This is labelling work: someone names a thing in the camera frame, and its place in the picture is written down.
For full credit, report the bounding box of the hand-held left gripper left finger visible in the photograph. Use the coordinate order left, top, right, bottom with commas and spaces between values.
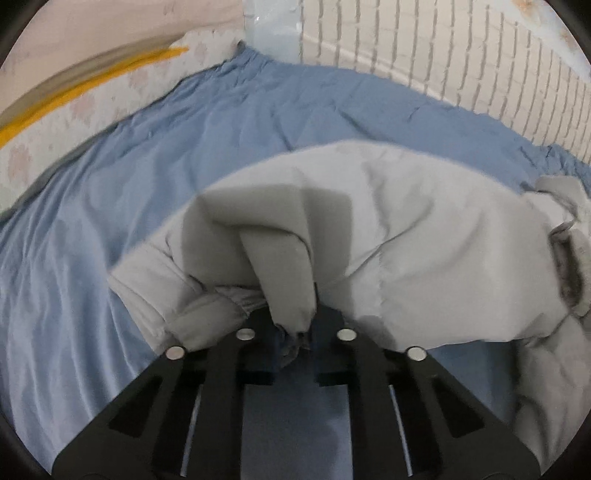
52, 313, 278, 480

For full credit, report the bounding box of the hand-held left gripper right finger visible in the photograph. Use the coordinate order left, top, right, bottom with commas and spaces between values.
311, 306, 541, 480

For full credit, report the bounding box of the light grey puffer jacket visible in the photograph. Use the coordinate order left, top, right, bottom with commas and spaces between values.
107, 139, 591, 476

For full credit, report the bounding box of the blue bed sheet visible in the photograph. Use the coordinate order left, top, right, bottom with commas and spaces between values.
0, 44, 591, 480

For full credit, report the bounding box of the floral mattress side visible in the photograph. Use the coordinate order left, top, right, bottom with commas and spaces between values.
0, 30, 245, 213

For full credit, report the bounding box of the yellow tape strip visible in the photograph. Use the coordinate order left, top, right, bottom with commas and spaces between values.
0, 45, 190, 146

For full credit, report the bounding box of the clear plastic wall sheet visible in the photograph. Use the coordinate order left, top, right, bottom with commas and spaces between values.
242, 0, 301, 63

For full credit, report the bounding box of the white brick pattern wall panel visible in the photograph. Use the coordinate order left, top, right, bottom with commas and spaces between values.
295, 0, 591, 164

